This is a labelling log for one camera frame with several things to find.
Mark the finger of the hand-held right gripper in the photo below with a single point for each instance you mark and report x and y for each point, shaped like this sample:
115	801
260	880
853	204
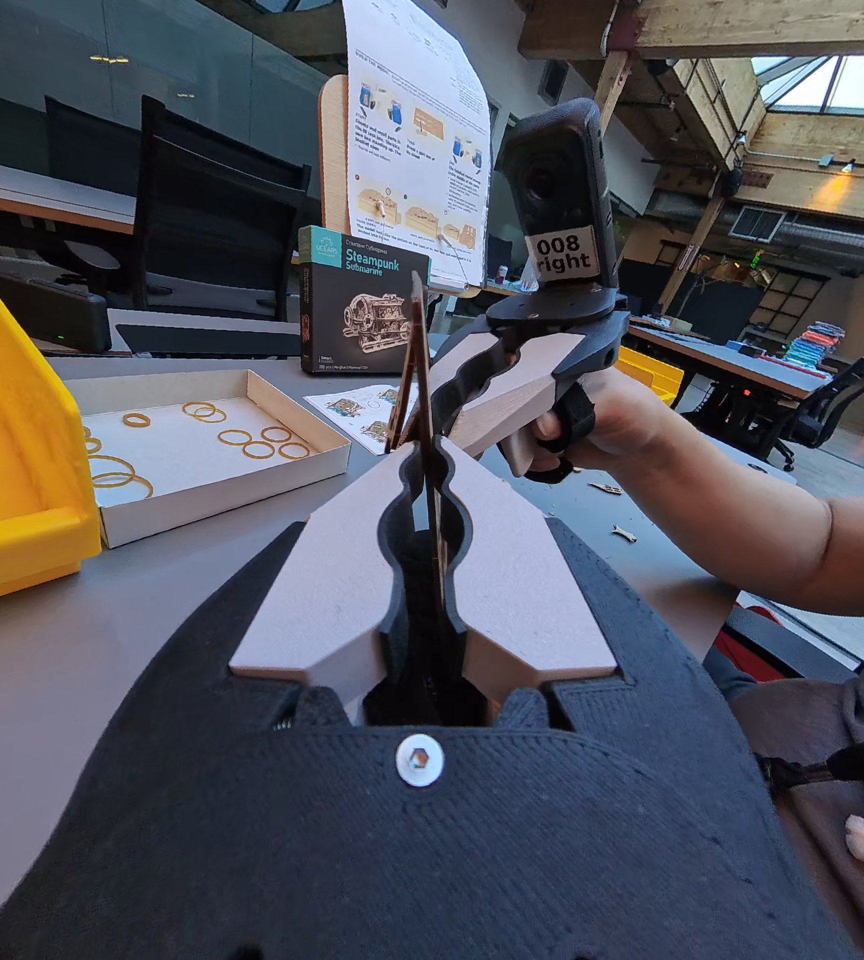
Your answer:
469	352
522	390

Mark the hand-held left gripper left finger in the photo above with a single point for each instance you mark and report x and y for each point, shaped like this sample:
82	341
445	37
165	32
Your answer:
319	585

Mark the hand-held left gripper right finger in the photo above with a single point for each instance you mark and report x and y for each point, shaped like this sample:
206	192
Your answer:
529	592

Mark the laser-cut wooden parts sheet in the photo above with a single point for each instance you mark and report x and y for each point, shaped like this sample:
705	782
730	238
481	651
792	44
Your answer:
424	390

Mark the person's right forearm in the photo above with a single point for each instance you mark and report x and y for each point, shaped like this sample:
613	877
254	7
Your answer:
739	517

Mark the grey desk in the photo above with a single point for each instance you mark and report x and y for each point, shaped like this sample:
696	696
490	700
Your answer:
177	600

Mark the person's right hand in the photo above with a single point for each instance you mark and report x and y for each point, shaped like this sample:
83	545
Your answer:
626	420

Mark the small wooden scrap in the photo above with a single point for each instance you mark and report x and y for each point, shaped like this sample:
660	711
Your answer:
624	533
605	488

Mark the black model kit box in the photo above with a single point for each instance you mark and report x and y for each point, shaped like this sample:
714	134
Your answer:
357	315

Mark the yellow plastic bin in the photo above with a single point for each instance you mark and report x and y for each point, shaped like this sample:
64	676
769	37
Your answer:
12	465
653	375

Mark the folded instruction booklet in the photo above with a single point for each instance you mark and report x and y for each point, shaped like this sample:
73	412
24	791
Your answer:
349	412

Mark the group of rubber bands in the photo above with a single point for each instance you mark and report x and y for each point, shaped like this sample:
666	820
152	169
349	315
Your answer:
258	450

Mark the printed instruction sheet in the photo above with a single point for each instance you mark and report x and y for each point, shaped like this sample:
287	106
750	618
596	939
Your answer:
417	112

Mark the white cardboard tray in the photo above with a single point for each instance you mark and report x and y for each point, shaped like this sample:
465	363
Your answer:
192	480

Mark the grey work table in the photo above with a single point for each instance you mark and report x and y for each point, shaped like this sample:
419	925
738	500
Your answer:
724	364

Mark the wooden easel board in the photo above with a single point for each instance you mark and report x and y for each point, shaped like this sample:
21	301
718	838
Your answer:
333	150

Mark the flat black device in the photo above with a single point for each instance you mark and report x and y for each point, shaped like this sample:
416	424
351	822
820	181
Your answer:
207	339

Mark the black mesh office chair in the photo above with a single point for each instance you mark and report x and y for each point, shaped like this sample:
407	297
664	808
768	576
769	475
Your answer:
814	420

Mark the stack of colourful boxes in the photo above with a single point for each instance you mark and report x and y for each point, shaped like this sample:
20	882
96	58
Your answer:
814	345

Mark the person's dark shirt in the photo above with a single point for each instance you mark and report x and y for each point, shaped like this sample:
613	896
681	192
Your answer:
836	712

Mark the black hard case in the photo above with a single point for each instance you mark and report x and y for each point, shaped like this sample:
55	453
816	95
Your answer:
49	307

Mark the wooden topped table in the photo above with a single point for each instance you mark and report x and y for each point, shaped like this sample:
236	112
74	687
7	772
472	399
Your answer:
27	195

